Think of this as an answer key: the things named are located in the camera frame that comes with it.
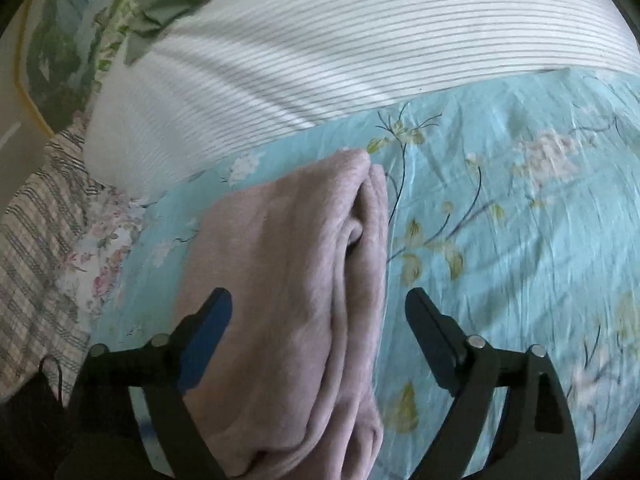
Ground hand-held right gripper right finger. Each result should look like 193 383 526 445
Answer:
405 287 581 480

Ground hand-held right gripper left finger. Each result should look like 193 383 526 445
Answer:
65 287 233 480

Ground pink sweater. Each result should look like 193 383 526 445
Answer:
170 147 391 480

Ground pink floral cloth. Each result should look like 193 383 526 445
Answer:
55 185 151 316

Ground teal floral bedsheet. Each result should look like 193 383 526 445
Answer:
90 67 640 480

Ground plaid blanket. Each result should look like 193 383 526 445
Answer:
0 127 106 401

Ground black bag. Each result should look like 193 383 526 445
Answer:
0 355 91 480

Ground yellow framed picture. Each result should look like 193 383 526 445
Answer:
15 0 131 138

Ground white striped pillow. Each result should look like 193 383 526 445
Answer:
82 0 640 196

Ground green cloth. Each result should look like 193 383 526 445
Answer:
122 0 286 66

